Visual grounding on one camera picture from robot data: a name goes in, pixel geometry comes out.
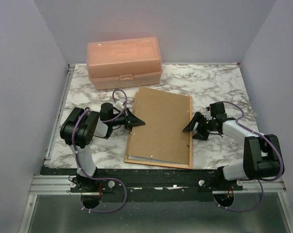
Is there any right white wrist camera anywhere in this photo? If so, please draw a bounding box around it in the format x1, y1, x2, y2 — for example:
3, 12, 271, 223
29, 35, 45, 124
205, 107, 212, 120

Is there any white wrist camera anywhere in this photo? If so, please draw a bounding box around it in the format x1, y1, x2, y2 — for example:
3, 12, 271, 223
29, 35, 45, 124
205, 107, 212, 120
115, 98, 126, 111

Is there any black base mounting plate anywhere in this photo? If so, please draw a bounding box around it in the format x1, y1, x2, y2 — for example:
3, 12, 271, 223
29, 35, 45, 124
40, 166, 243, 202

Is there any landscape photo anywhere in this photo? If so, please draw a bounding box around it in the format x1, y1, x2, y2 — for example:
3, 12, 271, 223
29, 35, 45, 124
124, 155, 192, 169

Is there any translucent orange plastic toolbox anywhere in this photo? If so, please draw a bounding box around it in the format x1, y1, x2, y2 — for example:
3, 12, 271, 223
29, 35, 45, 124
86, 37, 163, 90

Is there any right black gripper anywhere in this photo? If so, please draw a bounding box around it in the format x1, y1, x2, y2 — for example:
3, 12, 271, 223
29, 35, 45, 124
183, 112, 215, 141

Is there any orange wooden picture frame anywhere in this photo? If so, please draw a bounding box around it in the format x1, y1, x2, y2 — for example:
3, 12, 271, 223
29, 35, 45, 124
123, 93, 194, 170

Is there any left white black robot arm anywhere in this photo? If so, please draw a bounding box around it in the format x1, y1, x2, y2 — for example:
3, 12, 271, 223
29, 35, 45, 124
60, 103, 146, 192

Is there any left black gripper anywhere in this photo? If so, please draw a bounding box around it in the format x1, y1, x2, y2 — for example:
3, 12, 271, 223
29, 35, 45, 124
110, 107, 146, 130

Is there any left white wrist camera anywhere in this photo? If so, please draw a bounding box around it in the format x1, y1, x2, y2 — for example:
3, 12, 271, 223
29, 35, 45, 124
115, 98, 126, 111

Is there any brown fibreboard backing board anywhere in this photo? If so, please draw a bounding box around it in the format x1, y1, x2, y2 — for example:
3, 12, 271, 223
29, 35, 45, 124
125, 86, 192, 167

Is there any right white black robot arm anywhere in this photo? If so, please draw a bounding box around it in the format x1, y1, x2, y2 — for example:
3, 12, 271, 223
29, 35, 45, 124
183, 101, 285, 190

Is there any aluminium extrusion rail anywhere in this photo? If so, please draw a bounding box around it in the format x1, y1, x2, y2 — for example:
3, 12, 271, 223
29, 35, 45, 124
31, 169, 286, 194

